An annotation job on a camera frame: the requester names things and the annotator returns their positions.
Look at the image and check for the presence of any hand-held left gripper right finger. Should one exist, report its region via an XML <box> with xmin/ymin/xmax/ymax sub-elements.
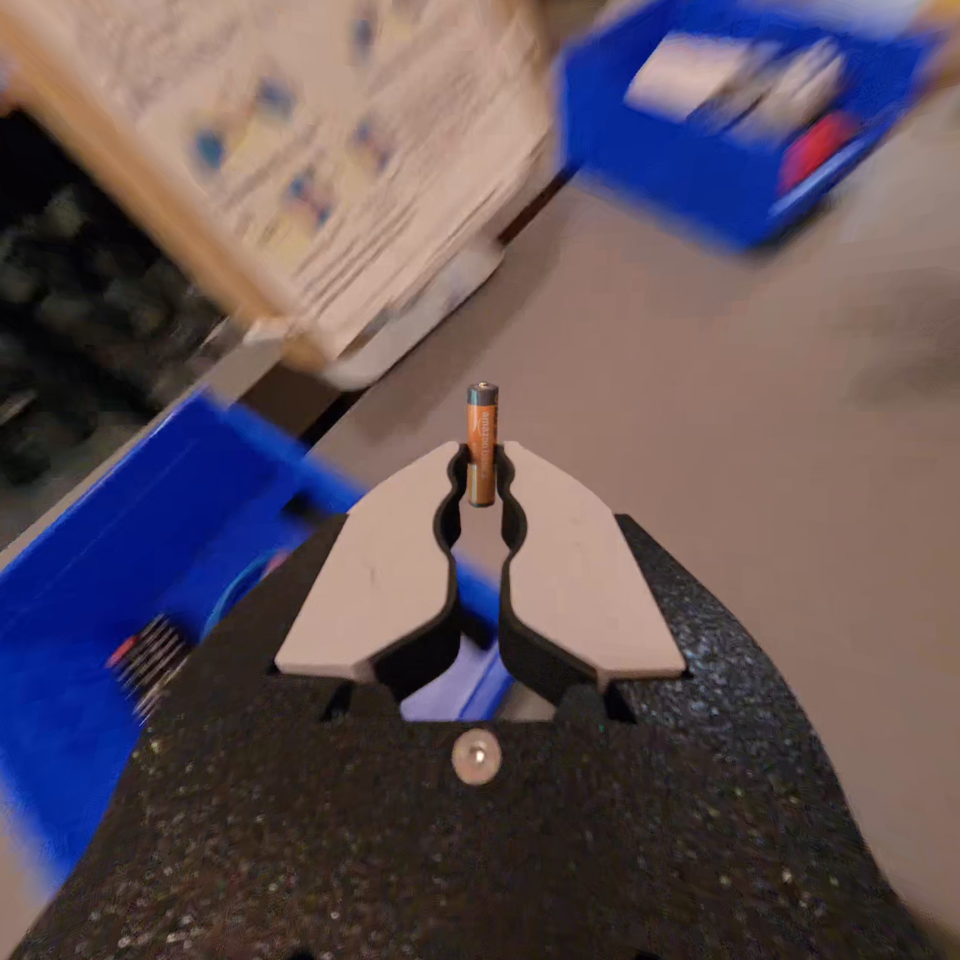
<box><xmin>497</xmin><ymin>441</ymin><xmax>689</xmax><ymax>708</ymax></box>

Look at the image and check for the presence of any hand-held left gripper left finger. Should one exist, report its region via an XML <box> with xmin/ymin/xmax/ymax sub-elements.
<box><xmin>273</xmin><ymin>440</ymin><xmax>462</xmax><ymax>702</ymax></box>

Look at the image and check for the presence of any orange battery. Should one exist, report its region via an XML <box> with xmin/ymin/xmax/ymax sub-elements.
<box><xmin>466</xmin><ymin>381</ymin><xmax>501</xmax><ymax>510</ymax></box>

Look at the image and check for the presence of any blue plastic bin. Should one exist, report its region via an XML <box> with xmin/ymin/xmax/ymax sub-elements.
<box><xmin>0</xmin><ymin>390</ymin><xmax>519</xmax><ymax>894</ymax></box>
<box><xmin>555</xmin><ymin>0</ymin><xmax>950</xmax><ymax>252</ymax></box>

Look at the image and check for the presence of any black remote control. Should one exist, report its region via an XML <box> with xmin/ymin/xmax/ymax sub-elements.
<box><xmin>105</xmin><ymin>611</ymin><xmax>194</xmax><ymax>729</ymax></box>

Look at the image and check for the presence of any white stand base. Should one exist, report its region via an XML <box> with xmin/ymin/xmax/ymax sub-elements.
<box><xmin>322</xmin><ymin>240</ymin><xmax>505</xmax><ymax>391</ymax></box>

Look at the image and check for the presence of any printed instruction sheet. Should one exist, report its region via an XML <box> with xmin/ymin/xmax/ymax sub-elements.
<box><xmin>52</xmin><ymin>0</ymin><xmax>552</xmax><ymax>361</ymax></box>

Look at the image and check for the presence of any white paper roll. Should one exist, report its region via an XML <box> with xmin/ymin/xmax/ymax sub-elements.
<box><xmin>626</xmin><ymin>33</ymin><xmax>751</xmax><ymax>125</ymax></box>

